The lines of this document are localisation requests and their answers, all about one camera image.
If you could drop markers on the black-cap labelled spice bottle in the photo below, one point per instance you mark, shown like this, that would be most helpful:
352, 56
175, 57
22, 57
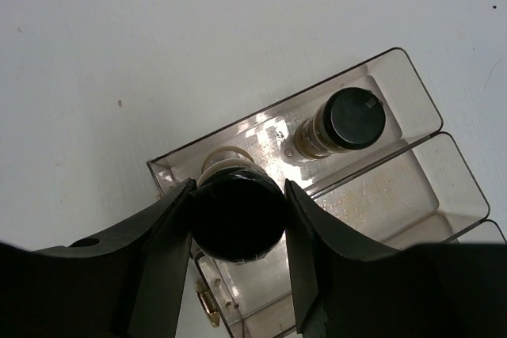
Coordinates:
351, 119

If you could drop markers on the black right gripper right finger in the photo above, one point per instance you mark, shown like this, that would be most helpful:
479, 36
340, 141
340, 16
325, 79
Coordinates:
345, 284

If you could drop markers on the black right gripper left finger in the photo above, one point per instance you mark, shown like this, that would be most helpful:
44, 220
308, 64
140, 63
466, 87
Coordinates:
124, 281

